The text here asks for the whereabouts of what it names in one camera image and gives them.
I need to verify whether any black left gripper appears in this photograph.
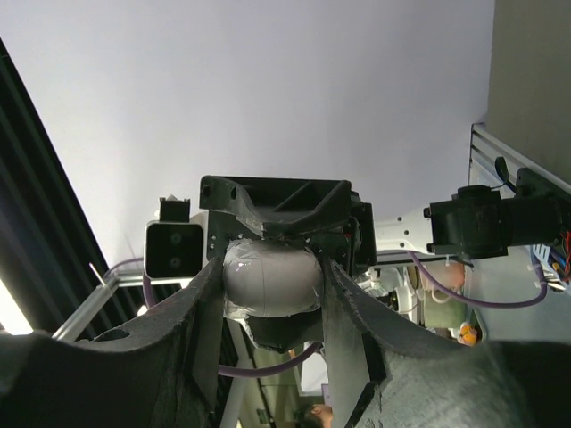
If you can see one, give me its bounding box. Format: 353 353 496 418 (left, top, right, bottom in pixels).
199 176 377 353

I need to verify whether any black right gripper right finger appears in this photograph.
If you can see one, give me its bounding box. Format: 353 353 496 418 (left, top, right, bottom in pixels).
321 259 570 427

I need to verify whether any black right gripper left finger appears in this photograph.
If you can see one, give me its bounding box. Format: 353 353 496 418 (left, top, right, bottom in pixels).
1 259 223 427

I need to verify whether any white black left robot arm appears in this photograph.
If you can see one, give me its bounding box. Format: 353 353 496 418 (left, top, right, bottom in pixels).
199 169 570 277

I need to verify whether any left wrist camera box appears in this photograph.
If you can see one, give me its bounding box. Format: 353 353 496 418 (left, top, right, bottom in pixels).
144 195 204 279

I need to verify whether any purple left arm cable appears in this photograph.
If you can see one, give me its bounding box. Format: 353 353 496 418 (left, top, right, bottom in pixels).
104 251 549 380

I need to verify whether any aluminium frame rail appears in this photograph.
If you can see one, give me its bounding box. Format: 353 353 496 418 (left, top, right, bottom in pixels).
468 123 570 195

